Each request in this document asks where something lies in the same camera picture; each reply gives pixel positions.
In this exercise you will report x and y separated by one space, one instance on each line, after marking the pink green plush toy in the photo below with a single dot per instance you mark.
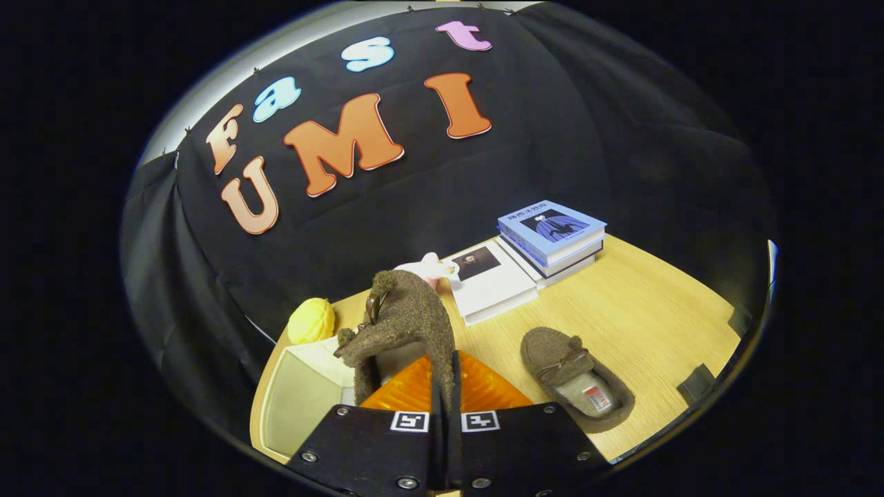
428 269

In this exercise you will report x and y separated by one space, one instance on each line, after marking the white book with portrait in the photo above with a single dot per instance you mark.
494 283

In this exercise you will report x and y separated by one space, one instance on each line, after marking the black table clamp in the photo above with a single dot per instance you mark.
740 321
696 383

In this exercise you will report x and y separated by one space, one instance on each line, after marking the grey fabric storage box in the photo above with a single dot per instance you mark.
304 393

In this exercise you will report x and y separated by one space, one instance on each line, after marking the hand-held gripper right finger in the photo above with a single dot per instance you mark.
456 393

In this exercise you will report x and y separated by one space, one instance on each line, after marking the blue cover book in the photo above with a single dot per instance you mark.
552 228

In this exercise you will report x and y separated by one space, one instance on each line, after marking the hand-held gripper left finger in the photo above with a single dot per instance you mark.
438 393

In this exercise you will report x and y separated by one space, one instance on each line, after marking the yellow knitted ball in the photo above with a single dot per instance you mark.
311 321

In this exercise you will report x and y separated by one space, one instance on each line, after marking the brown fuzzy shoe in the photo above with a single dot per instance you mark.
577 379
400 324

